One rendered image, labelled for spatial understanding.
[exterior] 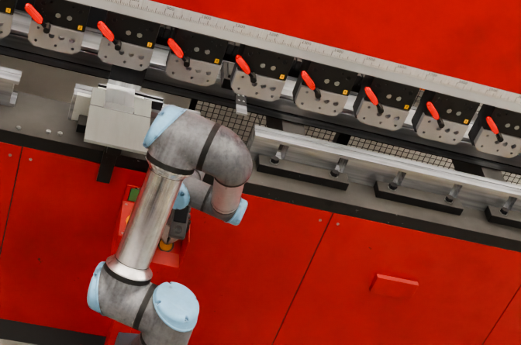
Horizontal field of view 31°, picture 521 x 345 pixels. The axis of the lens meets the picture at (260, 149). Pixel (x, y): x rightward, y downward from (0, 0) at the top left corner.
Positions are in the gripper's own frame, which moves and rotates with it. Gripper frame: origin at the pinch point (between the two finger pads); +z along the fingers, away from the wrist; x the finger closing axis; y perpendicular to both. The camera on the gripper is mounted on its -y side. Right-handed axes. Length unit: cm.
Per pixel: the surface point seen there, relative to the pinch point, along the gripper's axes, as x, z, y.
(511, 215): -111, -14, 30
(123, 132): 19.9, -25.7, 13.8
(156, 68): 12, -19, 57
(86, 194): 25.3, 4.7, 17.3
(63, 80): 42, 89, 177
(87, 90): 32, -21, 35
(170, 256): -1.7, 2.5, -2.6
